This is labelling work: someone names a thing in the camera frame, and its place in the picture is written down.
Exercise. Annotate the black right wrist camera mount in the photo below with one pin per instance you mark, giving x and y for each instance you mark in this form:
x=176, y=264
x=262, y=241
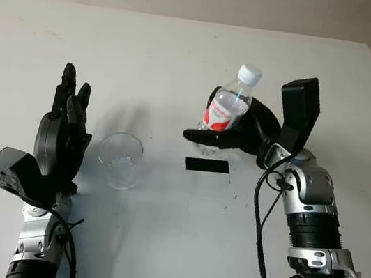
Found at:
x=300, y=107

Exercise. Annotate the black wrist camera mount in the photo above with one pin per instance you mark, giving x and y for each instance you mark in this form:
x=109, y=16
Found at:
x=300, y=107
x=7, y=171

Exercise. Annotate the clear plastic cup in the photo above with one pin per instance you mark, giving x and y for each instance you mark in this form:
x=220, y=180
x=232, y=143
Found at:
x=119, y=164

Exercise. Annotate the clear water bottle white cap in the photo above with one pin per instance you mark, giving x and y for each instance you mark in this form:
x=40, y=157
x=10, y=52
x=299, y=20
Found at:
x=227, y=107

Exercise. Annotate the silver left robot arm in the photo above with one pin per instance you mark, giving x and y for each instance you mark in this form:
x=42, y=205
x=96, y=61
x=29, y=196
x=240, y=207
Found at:
x=31, y=241

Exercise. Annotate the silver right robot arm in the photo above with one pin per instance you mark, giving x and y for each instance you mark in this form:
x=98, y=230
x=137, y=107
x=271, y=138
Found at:
x=315, y=209

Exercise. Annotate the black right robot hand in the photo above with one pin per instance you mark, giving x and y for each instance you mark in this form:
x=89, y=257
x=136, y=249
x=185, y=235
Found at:
x=238, y=141

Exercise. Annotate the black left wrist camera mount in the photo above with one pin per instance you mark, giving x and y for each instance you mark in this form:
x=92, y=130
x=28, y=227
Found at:
x=7, y=171

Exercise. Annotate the black tape strip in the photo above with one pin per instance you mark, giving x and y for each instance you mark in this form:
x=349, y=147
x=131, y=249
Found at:
x=206, y=165

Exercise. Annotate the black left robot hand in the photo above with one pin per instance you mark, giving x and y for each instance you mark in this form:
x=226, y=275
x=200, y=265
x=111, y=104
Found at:
x=53, y=146

